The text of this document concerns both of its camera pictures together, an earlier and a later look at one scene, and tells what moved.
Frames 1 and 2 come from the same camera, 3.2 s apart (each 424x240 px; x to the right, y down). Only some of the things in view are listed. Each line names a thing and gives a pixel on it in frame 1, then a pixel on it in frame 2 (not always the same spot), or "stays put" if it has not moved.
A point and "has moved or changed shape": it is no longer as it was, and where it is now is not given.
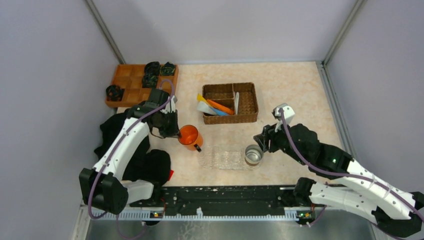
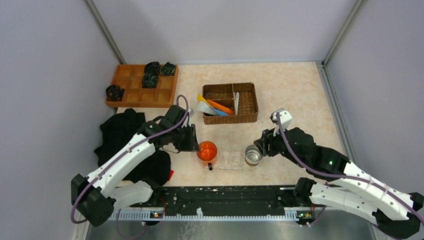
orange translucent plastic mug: [191, 138] has moved or changed shape
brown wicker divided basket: [222, 94] stays put
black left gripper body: [169, 125] to [189, 138]
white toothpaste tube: [203, 107] stays put
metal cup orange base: [253, 155] stays put
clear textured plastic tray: [226, 158] stays put
